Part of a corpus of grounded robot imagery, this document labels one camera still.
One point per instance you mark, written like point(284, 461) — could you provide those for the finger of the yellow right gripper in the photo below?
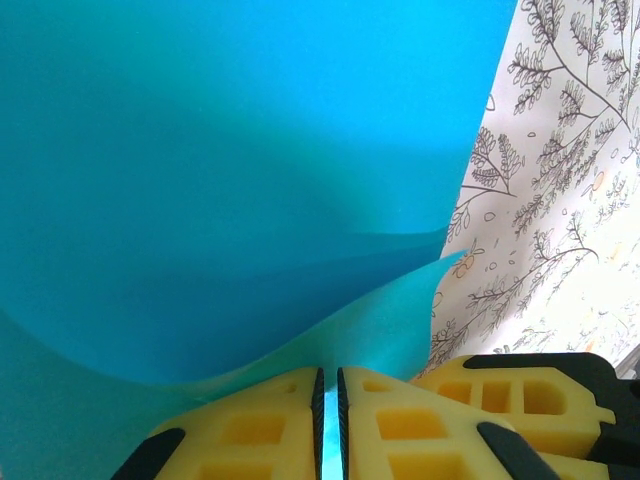
point(575, 467)
point(575, 420)

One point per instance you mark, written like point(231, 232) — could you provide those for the floral patterned table cover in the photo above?
point(575, 250)

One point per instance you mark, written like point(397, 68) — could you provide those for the blue square paper sheet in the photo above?
point(200, 150)

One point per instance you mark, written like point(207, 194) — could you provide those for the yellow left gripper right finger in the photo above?
point(410, 440)

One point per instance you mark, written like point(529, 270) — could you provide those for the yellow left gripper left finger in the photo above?
point(240, 440)

